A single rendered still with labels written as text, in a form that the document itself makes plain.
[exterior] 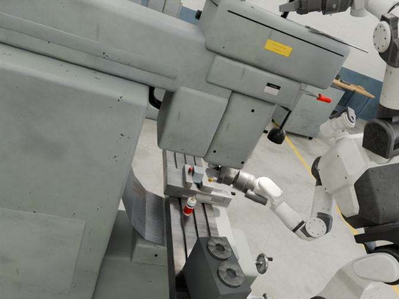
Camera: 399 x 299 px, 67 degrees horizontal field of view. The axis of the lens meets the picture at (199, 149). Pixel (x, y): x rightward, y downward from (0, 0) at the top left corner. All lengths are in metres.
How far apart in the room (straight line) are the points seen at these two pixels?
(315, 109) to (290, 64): 4.89
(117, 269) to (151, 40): 1.01
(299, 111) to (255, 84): 4.74
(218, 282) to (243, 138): 0.51
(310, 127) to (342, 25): 3.67
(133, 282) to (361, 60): 8.81
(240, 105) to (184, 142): 0.24
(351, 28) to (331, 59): 8.05
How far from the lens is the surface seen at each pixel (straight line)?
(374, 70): 9.99
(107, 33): 0.97
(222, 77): 1.00
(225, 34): 0.96
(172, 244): 1.31
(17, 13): 1.02
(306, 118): 5.93
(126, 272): 1.53
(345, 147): 1.12
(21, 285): 1.53
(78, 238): 1.25
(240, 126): 1.12
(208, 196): 1.54
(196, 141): 1.09
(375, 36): 0.98
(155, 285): 1.62
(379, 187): 1.12
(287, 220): 1.31
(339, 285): 1.30
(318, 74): 1.11
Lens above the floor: 1.91
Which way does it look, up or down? 28 degrees down
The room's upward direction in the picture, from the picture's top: 23 degrees clockwise
